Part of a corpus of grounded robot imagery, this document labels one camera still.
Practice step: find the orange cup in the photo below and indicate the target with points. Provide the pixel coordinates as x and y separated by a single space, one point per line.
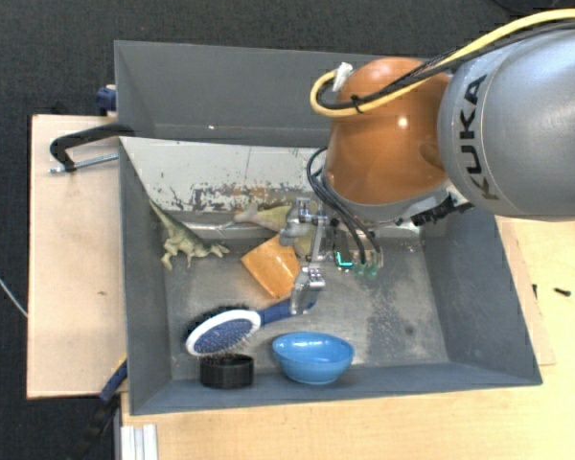
270 266

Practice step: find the small black screw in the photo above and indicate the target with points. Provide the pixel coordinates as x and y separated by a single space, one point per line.
563 292

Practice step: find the black round lid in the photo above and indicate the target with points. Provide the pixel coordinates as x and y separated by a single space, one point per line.
226 372

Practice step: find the green toy dinosaur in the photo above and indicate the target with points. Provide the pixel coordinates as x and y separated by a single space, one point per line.
187 245

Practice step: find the blue and white hairbrush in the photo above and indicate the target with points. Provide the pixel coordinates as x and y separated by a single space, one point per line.
225 333

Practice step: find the grey metal bin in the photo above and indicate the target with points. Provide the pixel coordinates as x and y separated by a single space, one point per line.
402 333

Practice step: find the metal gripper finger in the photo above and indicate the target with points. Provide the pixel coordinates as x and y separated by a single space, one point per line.
297 223
306 285

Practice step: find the pale wood board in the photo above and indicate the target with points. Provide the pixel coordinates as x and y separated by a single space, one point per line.
76 266

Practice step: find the blue bowl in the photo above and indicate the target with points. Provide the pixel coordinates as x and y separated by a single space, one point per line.
313 357

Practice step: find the tan and yellow toy animal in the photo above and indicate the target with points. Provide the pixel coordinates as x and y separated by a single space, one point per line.
263 217

